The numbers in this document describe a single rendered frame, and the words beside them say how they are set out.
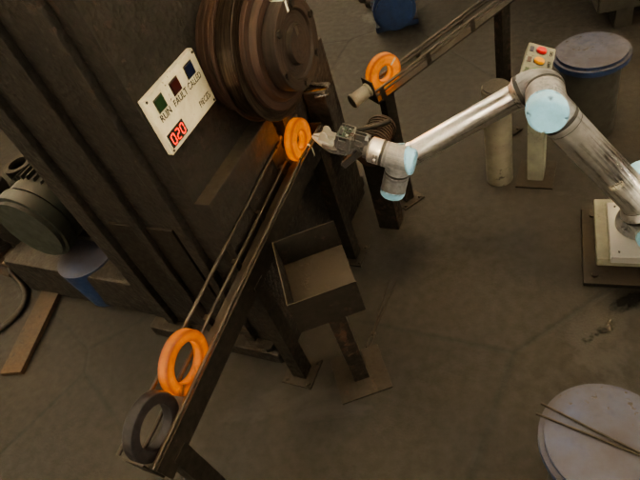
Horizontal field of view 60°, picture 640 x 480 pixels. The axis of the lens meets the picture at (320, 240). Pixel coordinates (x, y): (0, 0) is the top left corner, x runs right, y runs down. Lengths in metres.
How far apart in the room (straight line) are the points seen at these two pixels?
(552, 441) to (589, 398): 0.16
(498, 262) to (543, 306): 0.27
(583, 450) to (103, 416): 1.85
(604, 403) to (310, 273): 0.88
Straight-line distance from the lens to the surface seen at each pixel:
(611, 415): 1.64
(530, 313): 2.29
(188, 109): 1.69
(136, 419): 1.53
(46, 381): 2.92
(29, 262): 3.13
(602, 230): 2.42
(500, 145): 2.59
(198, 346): 1.66
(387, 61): 2.32
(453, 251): 2.50
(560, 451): 1.58
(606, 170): 1.92
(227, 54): 1.67
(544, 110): 1.76
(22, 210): 2.72
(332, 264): 1.75
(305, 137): 2.08
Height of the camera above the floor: 1.90
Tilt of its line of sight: 45 degrees down
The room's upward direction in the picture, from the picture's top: 21 degrees counter-clockwise
